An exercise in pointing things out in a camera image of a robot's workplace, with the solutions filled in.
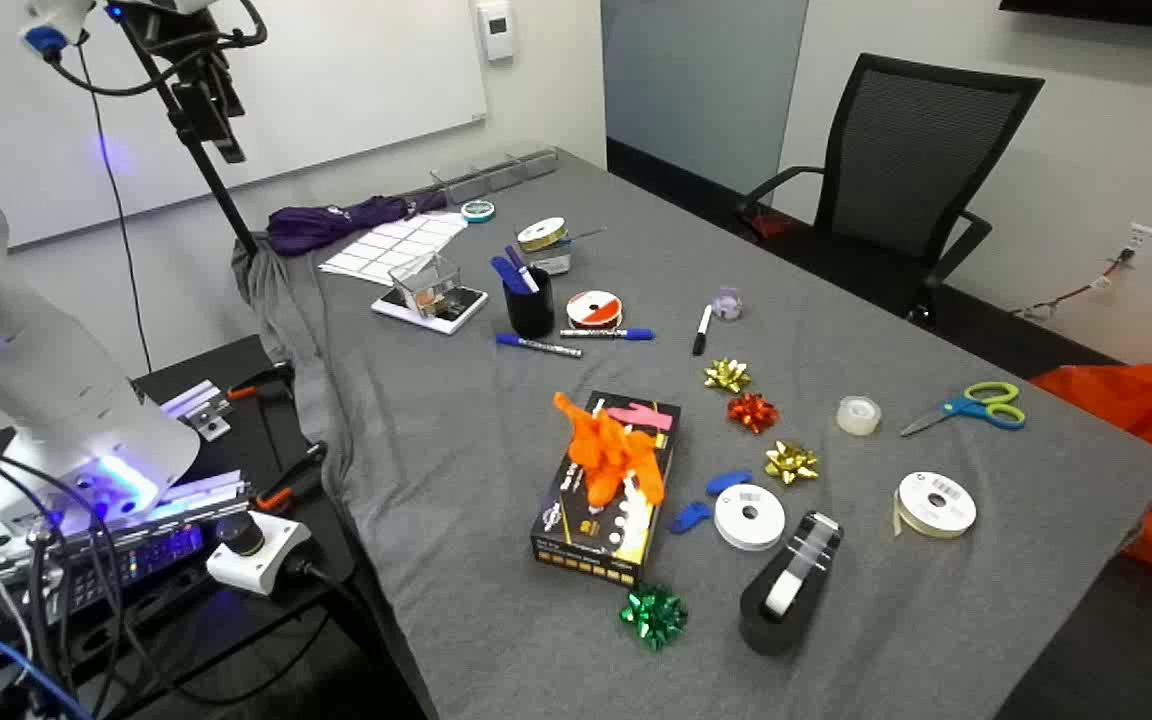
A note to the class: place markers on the white flat tray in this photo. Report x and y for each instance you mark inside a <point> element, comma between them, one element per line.
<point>454,313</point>

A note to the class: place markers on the blue and green scissors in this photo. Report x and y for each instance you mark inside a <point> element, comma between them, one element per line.
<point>989,410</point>

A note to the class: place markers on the black tape dispenser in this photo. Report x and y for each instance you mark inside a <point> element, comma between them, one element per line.
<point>788,584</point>

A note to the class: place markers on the blue pen with white barrel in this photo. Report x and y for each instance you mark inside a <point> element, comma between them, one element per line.
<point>616,335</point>

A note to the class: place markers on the clear plastic holder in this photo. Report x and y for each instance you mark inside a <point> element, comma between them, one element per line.
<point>419,291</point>

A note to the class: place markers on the white wall whiteboard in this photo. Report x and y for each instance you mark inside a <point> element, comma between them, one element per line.
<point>363,64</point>

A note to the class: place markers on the black camera tripod stand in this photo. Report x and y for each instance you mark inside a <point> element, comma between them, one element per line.
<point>220,201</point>

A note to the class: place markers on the white spool with cream ribbon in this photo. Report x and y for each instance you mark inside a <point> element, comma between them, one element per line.
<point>939,507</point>

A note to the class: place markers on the black pen cup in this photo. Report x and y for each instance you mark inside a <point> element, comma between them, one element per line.
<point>531,313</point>

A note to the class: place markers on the silver robot controller box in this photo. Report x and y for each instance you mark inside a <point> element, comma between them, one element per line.
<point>138,526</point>

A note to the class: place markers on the blue plastic clip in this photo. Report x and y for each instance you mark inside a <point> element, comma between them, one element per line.
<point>730,480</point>
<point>686,519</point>

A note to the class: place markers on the black mesh office chair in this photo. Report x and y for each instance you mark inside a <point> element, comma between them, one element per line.
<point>922,144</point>

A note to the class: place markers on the black wall screen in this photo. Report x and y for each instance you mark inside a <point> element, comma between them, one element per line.
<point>1111,9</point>

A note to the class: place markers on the black and white marker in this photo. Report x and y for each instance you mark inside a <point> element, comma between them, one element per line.
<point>701,330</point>

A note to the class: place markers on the black cardboard box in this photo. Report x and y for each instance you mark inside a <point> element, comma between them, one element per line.
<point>600,538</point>

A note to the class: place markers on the red gift bow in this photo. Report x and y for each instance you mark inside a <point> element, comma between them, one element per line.
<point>755,410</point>

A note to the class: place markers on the small gold gift bow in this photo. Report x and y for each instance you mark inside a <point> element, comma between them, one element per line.
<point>726,375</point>

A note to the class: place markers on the large gold gift bow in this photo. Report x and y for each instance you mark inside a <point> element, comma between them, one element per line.
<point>788,461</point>

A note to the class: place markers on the pink paper strip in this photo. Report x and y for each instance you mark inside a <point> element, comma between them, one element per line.
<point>641,417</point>

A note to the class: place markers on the gray tablecloth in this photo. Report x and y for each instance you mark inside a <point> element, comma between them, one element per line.
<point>471,441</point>

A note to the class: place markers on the green gift bow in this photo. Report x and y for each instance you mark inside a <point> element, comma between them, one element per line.
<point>654,619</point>

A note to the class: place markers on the white emergency stop box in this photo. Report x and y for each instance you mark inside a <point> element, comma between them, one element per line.
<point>263,553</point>

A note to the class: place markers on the small white wall outlet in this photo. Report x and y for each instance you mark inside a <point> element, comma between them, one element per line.
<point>1146,241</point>

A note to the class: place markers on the small clear purple tape roll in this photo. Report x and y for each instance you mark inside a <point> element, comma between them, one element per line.
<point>726,307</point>

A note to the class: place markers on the purple ribbon bundle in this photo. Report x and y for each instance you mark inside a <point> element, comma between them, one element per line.
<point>321,225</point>

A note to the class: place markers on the blue marker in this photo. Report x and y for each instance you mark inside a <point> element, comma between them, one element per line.
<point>507,272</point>
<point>526,267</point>

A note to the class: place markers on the clear plastic container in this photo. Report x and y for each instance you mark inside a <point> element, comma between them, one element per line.
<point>558,263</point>

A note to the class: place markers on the white wall thermostat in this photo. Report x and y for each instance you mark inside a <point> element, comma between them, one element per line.
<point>496,26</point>

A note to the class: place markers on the silver metal bracket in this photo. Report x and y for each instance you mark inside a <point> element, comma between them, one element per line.
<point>199,405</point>

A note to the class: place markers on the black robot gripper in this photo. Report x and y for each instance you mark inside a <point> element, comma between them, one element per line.
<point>199,85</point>

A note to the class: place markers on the blue pen with silver tip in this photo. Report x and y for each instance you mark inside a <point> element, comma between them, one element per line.
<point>531,347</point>

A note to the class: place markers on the orange ribbon bow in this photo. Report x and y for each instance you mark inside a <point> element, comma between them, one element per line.
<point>611,453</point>

